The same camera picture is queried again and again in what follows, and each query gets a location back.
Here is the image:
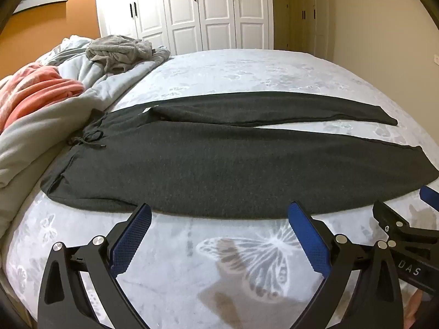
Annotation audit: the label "dark grey pants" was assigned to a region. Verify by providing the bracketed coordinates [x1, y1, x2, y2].
[40, 91, 439, 220]

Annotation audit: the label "butterfly print bed sheet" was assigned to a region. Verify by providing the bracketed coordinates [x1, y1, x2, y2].
[0, 49, 439, 329]

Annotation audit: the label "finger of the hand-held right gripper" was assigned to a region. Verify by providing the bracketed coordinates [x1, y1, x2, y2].
[419, 185, 439, 213]
[372, 199, 439, 245]

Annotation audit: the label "light grey comforter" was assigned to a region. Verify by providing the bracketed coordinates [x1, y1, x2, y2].
[0, 35, 171, 240]

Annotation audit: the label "pink blanket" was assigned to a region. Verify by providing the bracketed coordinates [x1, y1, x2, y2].
[0, 62, 85, 132]

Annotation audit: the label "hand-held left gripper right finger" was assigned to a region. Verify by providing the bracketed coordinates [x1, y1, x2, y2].
[287, 202, 414, 329]

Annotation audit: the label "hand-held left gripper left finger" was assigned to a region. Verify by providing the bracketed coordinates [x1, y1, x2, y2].
[37, 203, 153, 329]

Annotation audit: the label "cream closet doors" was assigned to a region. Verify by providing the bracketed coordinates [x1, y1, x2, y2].
[286, 0, 335, 64]

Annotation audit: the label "white wardrobe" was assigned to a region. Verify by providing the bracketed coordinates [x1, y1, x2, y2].
[95, 0, 275, 57]

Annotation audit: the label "grey fleece garment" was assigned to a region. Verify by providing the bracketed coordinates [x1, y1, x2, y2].
[85, 35, 156, 74]

